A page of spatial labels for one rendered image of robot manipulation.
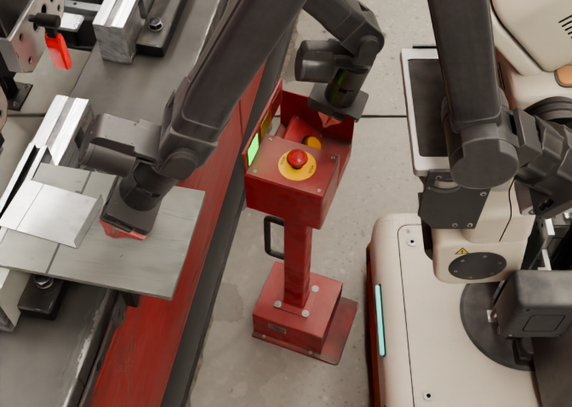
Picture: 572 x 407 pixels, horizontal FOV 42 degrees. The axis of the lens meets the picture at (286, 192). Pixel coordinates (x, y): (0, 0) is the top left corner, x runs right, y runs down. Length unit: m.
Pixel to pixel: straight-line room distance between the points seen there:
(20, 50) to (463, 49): 0.58
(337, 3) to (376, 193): 1.20
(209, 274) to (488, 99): 1.43
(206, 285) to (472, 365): 0.76
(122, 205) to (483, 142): 0.46
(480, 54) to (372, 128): 1.74
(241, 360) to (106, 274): 1.04
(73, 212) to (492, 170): 0.60
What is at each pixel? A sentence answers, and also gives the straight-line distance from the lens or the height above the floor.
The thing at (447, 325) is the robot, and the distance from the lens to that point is 1.84.
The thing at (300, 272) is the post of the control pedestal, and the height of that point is 0.32.
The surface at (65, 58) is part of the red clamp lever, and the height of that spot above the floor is 1.18.
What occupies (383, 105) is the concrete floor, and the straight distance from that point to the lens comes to 2.57.
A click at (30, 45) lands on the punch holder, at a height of 1.21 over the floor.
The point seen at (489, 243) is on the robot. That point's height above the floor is 0.81.
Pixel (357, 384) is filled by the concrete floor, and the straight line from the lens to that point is 2.05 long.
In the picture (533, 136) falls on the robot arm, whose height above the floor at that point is 1.25.
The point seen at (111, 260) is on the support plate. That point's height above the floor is 1.00.
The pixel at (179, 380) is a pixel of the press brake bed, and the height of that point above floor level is 0.05.
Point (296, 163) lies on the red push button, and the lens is 1.39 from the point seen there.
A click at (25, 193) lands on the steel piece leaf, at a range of 1.18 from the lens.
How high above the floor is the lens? 1.93
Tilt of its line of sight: 56 degrees down
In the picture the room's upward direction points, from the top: straight up
